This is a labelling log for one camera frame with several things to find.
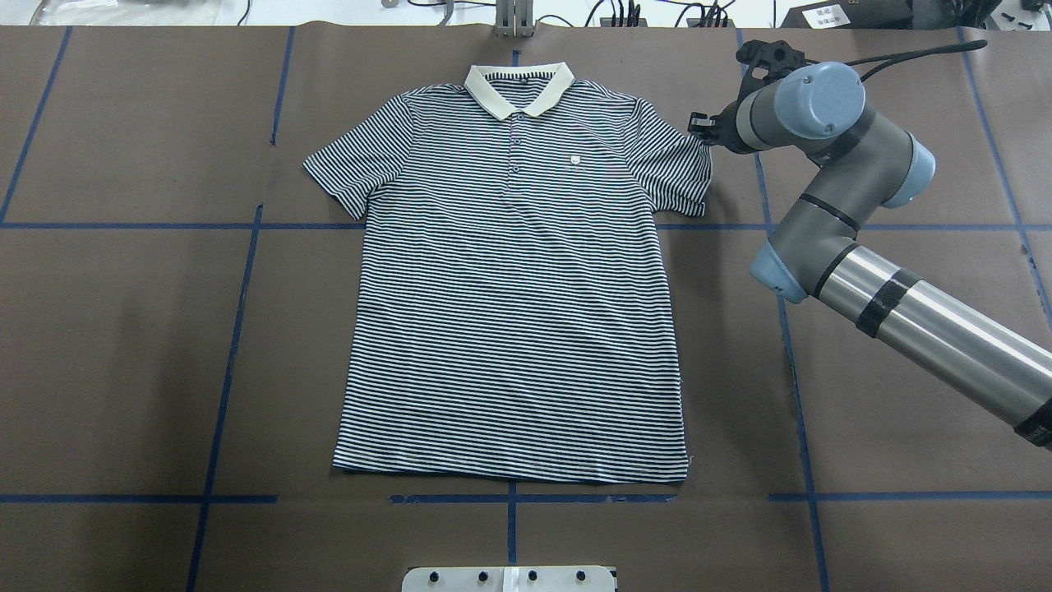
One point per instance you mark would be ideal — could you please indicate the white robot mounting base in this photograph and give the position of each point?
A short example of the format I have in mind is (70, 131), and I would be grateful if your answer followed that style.
(512, 578)

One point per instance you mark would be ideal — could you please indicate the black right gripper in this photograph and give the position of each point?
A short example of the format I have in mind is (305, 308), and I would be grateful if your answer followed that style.
(723, 132)

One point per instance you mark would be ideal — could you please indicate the navy white striped polo shirt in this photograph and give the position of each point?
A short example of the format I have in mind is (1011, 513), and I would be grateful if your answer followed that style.
(514, 317)

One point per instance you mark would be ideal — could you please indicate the aluminium frame post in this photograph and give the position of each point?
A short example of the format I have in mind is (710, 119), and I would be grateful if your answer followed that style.
(514, 19)

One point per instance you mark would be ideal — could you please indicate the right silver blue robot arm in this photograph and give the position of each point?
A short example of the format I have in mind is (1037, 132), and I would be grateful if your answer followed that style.
(866, 163)

